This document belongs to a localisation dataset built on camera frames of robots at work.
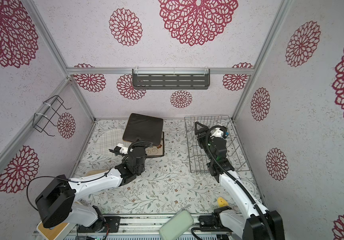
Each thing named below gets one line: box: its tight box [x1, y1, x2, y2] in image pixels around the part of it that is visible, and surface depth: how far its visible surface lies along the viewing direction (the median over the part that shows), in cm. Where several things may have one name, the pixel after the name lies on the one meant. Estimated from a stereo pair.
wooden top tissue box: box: [36, 221, 70, 240], surface depth 68 cm
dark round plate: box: [122, 113, 164, 146], surface depth 87 cm
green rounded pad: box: [159, 209, 194, 240], surface depth 74 cm
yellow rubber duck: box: [217, 197, 229, 208], surface depth 81 cm
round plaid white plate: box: [95, 128, 132, 157], surface depth 109 cm
